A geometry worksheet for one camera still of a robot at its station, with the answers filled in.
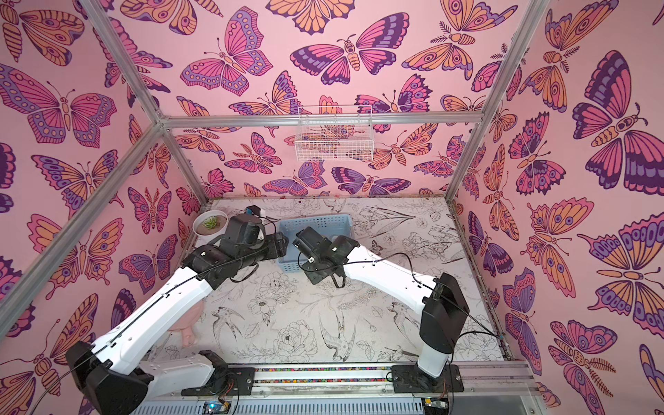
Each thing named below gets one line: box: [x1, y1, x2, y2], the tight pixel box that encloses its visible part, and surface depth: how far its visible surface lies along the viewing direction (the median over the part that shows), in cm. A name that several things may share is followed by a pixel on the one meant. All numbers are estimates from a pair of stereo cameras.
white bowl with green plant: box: [191, 209, 230, 237], surface depth 99 cm
